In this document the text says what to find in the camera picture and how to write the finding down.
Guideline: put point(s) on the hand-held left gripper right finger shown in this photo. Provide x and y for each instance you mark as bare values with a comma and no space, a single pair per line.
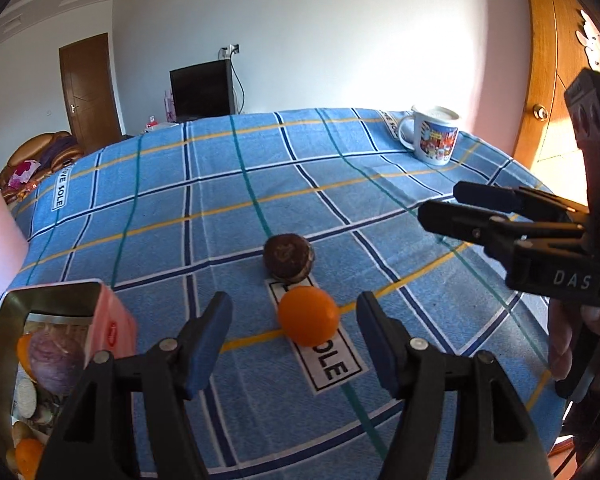
377,345

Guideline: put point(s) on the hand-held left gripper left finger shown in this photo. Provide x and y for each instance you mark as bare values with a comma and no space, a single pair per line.
212,340

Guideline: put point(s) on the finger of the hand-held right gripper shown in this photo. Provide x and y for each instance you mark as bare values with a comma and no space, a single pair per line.
495,197
455,220

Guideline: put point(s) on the small orange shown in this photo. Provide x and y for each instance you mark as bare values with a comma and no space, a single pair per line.
307,316

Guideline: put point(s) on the pink metal tin box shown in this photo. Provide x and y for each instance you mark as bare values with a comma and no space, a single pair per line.
115,320

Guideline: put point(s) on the dark round chocolate pastry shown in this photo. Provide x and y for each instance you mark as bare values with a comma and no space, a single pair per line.
288,257

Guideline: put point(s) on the purple passion fruit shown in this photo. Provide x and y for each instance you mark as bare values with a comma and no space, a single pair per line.
55,367

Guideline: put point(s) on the seeded roll pastry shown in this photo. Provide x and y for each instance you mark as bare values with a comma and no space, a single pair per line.
47,412

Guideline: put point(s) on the large orange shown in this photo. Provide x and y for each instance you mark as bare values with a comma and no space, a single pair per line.
24,352

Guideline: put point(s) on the cream roll pastry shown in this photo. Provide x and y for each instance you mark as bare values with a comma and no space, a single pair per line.
26,399

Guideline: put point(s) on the yellow-brown longan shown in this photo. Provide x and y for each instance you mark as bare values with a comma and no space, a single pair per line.
11,458
21,431

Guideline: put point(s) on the medium orange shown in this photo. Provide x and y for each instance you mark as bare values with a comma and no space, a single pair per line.
30,457

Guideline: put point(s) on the person's right hand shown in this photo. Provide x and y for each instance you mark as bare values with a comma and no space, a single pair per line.
560,340

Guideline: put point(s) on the white printed mug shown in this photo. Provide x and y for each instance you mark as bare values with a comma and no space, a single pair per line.
432,135

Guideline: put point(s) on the brass door knob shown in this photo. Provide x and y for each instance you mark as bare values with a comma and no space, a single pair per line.
541,112

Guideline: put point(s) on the blue plaid tablecloth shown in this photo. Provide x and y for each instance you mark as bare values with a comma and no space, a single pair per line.
230,200

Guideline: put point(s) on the light wooden door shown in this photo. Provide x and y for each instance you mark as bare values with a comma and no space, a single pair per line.
550,60

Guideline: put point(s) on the white cartoon door sticker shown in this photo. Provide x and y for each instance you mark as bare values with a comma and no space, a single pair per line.
597,47

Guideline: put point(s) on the white television stand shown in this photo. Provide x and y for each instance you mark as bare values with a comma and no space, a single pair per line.
155,125

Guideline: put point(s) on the black television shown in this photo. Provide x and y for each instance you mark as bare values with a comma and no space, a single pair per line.
200,90

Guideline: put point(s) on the brown leather armchair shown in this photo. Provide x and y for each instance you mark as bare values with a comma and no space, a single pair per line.
50,147

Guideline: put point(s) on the white pink floral pillow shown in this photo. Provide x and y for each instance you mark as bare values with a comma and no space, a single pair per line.
22,171

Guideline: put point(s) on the dark brown interior door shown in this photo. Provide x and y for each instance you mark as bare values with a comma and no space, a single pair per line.
87,90

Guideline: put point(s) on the white wall socket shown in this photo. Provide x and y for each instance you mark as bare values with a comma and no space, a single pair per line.
230,50

